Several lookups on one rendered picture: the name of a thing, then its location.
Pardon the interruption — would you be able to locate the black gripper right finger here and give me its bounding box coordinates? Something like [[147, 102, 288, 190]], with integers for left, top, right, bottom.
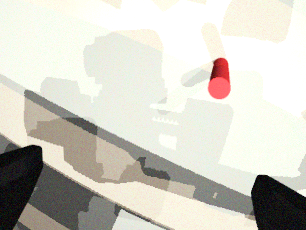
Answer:
[[250, 174, 306, 230]]

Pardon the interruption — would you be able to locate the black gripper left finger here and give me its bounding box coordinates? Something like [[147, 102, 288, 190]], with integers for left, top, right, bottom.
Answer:
[[0, 144, 44, 230]]

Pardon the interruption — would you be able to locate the red peg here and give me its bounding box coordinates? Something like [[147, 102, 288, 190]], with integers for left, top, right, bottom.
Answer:
[[209, 58, 230, 99]]

